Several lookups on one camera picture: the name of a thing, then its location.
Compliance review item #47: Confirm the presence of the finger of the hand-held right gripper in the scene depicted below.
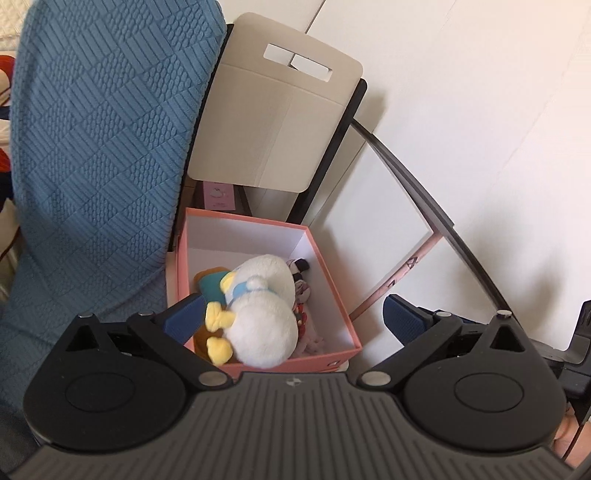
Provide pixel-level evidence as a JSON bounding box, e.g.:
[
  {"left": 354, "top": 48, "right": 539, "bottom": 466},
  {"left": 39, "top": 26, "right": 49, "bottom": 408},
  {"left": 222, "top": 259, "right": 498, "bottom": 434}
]
[{"left": 531, "top": 340, "right": 576, "bottom": 366}]

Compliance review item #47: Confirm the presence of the white duck plush toy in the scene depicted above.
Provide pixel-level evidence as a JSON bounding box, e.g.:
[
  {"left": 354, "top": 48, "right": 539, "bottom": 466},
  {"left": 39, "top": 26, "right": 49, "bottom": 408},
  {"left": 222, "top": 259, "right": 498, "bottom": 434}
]
[{"left": 205, "top": 255, "right": 300, "bottom": 369}]

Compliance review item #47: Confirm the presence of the pink storage box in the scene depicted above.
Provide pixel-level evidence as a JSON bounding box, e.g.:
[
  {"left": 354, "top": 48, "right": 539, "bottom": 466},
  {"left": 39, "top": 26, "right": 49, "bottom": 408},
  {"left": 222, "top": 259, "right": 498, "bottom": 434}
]
[{"left": 177, "top": 208, "right": 363, "bottom": 380}]

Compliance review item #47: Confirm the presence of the small pink package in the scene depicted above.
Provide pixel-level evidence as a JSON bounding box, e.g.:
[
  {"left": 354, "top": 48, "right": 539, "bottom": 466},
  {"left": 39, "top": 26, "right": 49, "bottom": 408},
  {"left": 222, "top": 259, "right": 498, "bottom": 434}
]
[{"left": 201, "top": 181, "right": 239, "bottom": 214}]

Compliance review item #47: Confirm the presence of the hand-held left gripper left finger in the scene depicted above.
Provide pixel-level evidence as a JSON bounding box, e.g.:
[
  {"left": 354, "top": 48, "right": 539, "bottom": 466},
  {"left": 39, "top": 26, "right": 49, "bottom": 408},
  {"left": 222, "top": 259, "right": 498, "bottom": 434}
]
[{"left": 62, "top": 293, "right": 234, "bottom": 391}]

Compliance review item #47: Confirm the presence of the black white plush toy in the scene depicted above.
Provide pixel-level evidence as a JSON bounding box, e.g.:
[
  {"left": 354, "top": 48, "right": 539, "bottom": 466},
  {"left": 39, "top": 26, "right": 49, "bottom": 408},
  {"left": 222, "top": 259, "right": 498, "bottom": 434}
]
[{"left": 285, "top": 257, "right": 314, "bottom": 296}]

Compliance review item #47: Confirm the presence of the black curved bar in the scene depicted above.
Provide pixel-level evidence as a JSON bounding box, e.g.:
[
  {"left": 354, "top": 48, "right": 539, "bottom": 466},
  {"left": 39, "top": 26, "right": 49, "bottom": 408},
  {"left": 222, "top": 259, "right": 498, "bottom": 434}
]
[{"left": 350, "top": 119, "right": 514, "bottom": 319}]

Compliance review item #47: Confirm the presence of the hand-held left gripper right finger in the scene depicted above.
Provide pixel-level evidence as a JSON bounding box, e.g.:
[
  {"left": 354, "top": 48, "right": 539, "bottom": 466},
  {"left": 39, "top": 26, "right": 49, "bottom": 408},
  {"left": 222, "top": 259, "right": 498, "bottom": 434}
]
[{"left": 358, "top": 294, "right": 532, "bottom": 394}]

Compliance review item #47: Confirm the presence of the orange blue plush toy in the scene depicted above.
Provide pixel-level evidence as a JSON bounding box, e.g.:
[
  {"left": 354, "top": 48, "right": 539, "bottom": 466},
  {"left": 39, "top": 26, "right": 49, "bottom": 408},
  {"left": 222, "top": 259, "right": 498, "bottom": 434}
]
[{"left": 192, "top": 268, "right": 232, "bottom": 357}]

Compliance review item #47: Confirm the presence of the white box lid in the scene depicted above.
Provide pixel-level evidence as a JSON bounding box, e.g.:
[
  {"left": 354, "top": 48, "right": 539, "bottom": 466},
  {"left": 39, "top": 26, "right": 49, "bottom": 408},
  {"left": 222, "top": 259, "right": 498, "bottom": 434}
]
[{"left": 318, "top": 133, "right": 448, "bottom": 321}]

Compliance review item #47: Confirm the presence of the person's right forearm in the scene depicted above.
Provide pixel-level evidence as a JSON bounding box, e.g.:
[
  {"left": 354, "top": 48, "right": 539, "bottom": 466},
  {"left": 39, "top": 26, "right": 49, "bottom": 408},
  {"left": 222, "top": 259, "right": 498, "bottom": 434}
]
[{"left": 551, "top": 405, "right": 591, "bottom": 468}]

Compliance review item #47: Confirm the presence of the beige paper carton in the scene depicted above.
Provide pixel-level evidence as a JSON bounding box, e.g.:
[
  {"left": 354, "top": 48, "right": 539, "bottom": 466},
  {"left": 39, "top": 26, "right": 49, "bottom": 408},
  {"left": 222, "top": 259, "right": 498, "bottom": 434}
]
[{"left": 187, "top": 13, "right": 363, "bottom": 195}]

